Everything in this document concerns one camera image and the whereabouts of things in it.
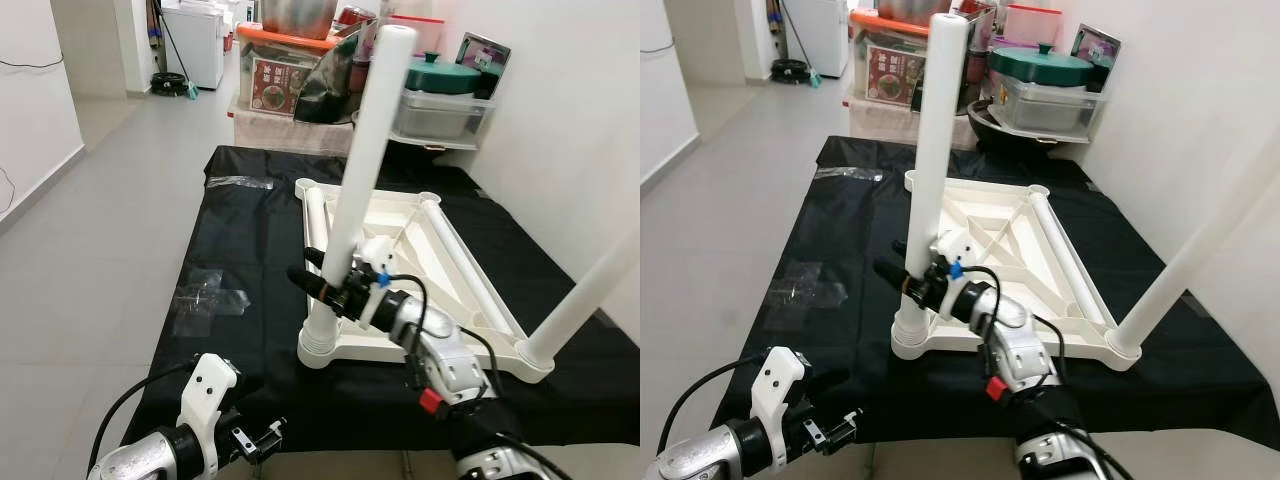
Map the black table cloth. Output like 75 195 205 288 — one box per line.
118 145 641 451
715 135 1269 446

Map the crossed clear tape patch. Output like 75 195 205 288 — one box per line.
172 268 251 336
765 262 849 311

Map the white plastic table top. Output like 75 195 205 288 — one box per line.
890 170 1143 373
295 178 556 384

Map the beige patterned cloth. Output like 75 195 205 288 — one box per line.
845 98 926 146
232 108 356 156

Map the black wok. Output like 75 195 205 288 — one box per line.
968 98 1061 156

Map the black plastic bag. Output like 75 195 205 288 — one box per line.
908 20 996 113
295 30 376 126

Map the red printed food box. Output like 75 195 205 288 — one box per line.
250 55 319 113
865 45 931 104

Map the clear plastic container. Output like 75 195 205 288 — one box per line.
392 88 496 151
985 75 1109 141

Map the clear storage box orange lid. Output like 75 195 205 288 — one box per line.
237 25 351 116
850 10 936 106

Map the green pot with lid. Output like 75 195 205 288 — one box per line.
405 52 501 96
990 42 1096 86

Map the white appliance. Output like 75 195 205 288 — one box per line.
785 0 851 76
160 5 226 91

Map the steel cooking pot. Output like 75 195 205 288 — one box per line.
260 0 339 41
878 0 951 26

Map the clear container red lid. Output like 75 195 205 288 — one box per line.
385 15 446 56
1003 5 1063 49

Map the dark purple printed box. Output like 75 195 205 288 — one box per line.
455 32 513 96
1070 23 1121 91

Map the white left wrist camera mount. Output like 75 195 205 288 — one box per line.
178 352 241 471
750 347 809 466

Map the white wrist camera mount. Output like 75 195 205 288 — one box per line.
750 347 809 466
930 228 976 291
178 352 241 471
355 238 403 329

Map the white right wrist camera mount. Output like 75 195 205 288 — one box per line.
930 228 976 291
355 238 403 329

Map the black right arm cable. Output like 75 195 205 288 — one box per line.
955 262 1071 386
378 272 506 396

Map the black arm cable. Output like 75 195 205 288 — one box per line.
378 272 506 396
88 362 196 466
955 262 1071 386
655 355 766 456

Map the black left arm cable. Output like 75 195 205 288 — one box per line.
88 362 196 466
655 355 766 456

